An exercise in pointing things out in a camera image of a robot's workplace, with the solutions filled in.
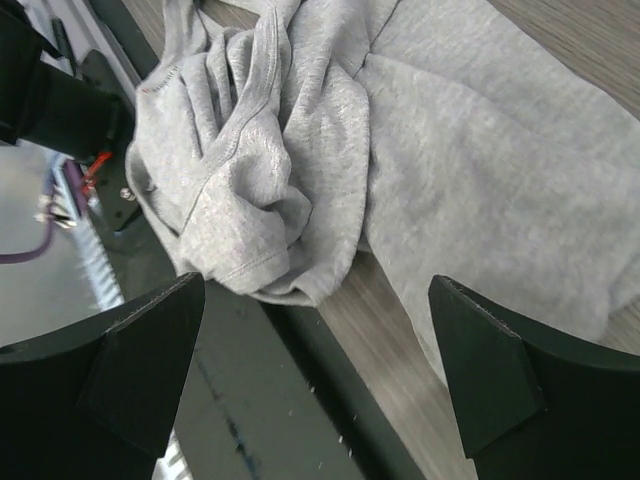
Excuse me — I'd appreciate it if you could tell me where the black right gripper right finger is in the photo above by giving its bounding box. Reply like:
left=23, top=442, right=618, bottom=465
left=428, top=276, right=639, bottom=479

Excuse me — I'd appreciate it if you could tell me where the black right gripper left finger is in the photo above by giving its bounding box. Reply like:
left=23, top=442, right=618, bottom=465
left=1, top=273, right=205, bottom=479

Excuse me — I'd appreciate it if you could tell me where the grey garment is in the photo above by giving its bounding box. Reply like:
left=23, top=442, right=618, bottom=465
left=126, top=1, right=639, bottom=368

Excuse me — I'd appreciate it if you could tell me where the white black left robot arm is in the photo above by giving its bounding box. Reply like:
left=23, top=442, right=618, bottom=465
left=1, top=1, right=134, bottom=165

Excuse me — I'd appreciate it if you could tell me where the white slotted cable duct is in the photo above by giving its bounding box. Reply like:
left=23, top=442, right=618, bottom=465
left=52, top=155, right=124, bottom=311

